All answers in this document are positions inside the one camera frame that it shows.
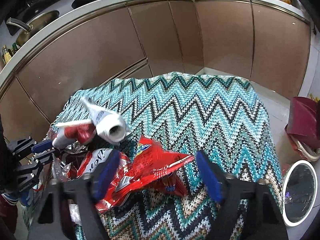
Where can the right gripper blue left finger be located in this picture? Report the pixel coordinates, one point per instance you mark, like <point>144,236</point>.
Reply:
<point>103,175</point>

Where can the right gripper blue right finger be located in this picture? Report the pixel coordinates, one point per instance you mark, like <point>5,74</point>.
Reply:
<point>213,177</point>

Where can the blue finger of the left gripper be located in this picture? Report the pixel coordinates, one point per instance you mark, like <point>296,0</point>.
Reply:
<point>42,146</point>
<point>46,157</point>

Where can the red white snack bag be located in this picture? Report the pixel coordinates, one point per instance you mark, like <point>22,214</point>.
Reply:
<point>89,164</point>

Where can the red white crushed cup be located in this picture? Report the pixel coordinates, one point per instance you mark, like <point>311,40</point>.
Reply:
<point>82,131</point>

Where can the red snack wrapper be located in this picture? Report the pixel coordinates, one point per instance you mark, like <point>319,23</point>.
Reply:
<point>153,167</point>

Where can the white paper cup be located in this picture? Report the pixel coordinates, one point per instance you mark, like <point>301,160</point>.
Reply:
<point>109,125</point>

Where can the white rimmed trash bin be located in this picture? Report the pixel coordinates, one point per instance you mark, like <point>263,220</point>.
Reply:
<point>300,186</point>

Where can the brown kitchen cabinets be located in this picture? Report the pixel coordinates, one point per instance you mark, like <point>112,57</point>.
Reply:
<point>265,41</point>

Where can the zigzag knitted table cloth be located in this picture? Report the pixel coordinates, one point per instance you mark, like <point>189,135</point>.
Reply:
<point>221,115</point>

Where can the white basket under dustpan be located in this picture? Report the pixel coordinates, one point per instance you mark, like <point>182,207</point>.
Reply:
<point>306,152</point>

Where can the oil bottles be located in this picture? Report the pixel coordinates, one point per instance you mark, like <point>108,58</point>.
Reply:
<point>8,53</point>

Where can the maroon dustpan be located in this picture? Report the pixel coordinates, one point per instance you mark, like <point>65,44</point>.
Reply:
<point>303,123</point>

